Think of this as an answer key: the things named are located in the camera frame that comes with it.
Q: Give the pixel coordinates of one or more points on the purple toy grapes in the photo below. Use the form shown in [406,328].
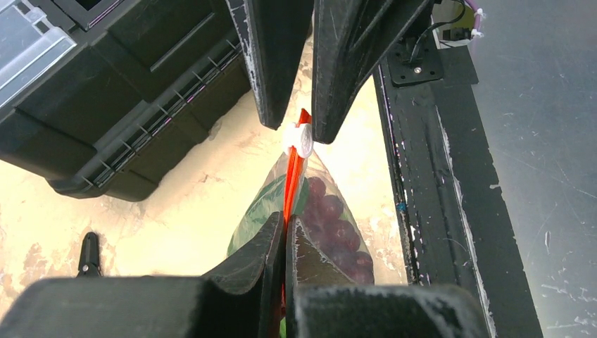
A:
[333,230]

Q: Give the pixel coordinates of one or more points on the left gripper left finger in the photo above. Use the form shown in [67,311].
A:
[163,303]

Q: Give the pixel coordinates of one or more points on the black plastic toolbox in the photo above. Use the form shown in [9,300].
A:
[106,97]

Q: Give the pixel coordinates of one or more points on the black pliers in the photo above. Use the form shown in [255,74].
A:
[89,263]

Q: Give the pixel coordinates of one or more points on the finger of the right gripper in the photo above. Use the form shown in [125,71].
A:
[272,34]
[350,39]

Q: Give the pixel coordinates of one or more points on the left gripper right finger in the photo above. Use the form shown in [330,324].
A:
[321,301]

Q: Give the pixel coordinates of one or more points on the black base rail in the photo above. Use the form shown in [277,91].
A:
[454,224]

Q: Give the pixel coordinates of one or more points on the clear zip top bag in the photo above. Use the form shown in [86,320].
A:
[298,160]

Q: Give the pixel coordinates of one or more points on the green toy cabbage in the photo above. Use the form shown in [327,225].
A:
[268,200]

